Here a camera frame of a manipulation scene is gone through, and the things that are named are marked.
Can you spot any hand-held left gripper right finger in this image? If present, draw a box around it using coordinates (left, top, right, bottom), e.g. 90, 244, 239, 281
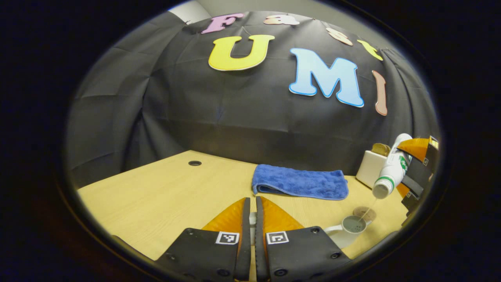
255, 195, 351, 282

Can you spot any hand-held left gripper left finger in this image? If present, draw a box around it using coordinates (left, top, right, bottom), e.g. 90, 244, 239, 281
156, 197, 251, 282

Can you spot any white plastic water bottle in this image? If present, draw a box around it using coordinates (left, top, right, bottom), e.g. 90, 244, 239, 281
372, 133, 413, 200

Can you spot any round cork coaster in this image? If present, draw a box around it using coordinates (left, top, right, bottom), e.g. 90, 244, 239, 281
353, 206, 377, 222

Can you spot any white ceramic teacup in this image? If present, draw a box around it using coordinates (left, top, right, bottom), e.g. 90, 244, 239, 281
324, 215, 372, 249

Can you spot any white toaster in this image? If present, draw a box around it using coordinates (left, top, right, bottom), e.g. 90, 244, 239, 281
355, 150, 392, 189

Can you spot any blue folded towel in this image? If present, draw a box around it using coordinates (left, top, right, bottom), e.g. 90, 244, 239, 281
252, 164, 349, 201

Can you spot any black backdrop cloth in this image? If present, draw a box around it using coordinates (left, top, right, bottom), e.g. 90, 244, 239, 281
67, 11, 440, 188

